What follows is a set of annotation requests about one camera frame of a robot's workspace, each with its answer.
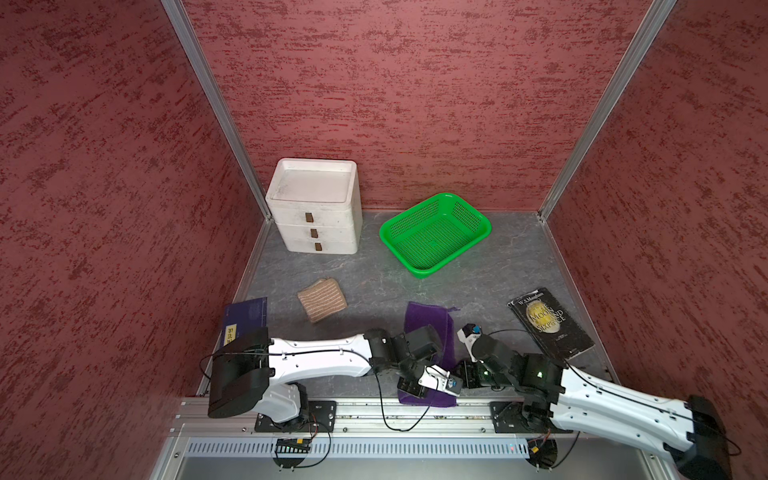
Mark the purple dishcloth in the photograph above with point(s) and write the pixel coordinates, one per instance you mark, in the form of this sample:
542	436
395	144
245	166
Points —
439	329

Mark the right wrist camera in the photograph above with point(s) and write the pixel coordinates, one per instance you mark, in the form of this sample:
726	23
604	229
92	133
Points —
468	335

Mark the aluminium mounting rail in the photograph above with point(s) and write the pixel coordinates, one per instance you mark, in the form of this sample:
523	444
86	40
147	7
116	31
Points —
346	417

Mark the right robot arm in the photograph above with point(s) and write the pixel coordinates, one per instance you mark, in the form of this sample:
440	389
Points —
688	433

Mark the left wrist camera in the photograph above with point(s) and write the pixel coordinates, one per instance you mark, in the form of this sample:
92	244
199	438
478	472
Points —
435	378

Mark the black paperback book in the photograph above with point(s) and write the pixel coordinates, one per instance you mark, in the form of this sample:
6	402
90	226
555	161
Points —
552	327

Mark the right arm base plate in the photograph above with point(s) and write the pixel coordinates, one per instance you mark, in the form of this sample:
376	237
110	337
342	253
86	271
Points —
521	418

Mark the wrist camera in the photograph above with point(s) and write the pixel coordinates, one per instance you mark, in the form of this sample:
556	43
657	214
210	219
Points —
435	378
468	335

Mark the white three-drawer box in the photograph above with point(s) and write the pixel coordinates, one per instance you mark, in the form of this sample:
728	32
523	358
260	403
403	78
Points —
316	205

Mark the green plastic basket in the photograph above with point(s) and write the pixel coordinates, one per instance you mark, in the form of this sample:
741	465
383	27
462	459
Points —
431	234

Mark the blue book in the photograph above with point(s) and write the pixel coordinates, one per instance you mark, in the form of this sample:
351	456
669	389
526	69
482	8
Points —
243	318

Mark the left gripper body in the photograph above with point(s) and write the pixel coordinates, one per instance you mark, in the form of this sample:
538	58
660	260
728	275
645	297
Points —
411	370

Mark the beige striped dishcloth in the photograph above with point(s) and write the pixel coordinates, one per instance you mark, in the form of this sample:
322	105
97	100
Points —
322	299

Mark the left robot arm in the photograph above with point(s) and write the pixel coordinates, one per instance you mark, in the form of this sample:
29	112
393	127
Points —
259	373

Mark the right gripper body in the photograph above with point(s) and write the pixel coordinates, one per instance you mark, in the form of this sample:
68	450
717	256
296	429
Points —
478	376

